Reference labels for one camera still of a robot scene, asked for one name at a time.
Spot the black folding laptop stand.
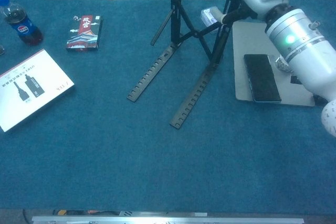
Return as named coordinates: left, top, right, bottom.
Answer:
left=127, top=0, right=244, bottom=130

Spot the silver closed laptop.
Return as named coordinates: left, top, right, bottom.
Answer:
left=232, top=20, right=316, bottom=108

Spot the clear plastic case purple insert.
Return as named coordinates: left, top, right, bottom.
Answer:
left=201, top=6, right=224, bottom=27

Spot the clear round jar of clips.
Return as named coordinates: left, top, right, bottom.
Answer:
left=275, top=55, right=292, bottom=73

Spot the black smartphone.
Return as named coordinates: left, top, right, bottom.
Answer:
left=243, top=54, right=282, bottom=103

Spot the red black palace print box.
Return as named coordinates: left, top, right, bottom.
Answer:
left=65, top=14, right=103, bottom=52

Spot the blue felt table cover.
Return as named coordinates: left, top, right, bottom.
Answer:
left=0, top=0, right=336, bottom=214

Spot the Pepsi cola bottle blue cap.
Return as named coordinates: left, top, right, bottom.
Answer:
left=0, top=0, right=44, bottom=46

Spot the aluminium frame rail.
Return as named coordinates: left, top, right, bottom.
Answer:
left=31, top=215, right=305, bottom=224

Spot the white USB cable product box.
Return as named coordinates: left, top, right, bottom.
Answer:
left=0, top=48, right=76, bottom=133

